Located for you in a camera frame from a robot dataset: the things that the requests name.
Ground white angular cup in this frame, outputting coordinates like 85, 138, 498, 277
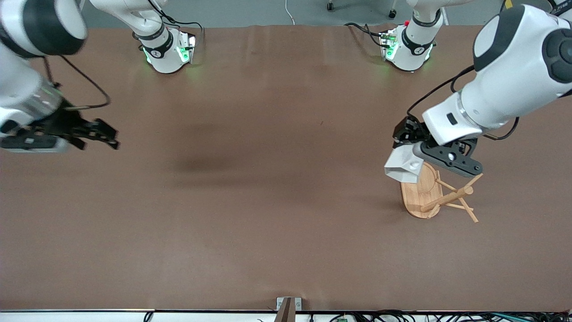
384, 144, 424, 184

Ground wooden cup rack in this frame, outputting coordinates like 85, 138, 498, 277
401, 162, 484, 223

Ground brown table cover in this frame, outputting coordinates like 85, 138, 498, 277
0, 25, 572, 312

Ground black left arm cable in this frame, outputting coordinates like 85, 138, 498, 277
407, 65, 520, 141

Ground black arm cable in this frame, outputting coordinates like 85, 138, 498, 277
407, 65, 520, 141
42, 56, 111, 110

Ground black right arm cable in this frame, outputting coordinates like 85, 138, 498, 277
42, 56, 111, 110

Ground black left base cable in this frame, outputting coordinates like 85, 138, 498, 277
344, 22, 390, 48

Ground black base cable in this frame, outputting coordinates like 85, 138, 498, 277
344, 22, 390, 48
145, 0, 205, 44

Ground black right base cable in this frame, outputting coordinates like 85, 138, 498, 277
145, 0, 205, 44

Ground black cable bundle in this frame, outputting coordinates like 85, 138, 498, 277
331, 310, 572, 322

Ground white table frame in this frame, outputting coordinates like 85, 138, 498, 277
0, 309, 572, 322

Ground grey metal bracket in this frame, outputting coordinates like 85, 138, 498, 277
276, 297, 302, 312

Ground dark camera mount pole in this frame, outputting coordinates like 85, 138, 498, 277
273, 299, 296, 322

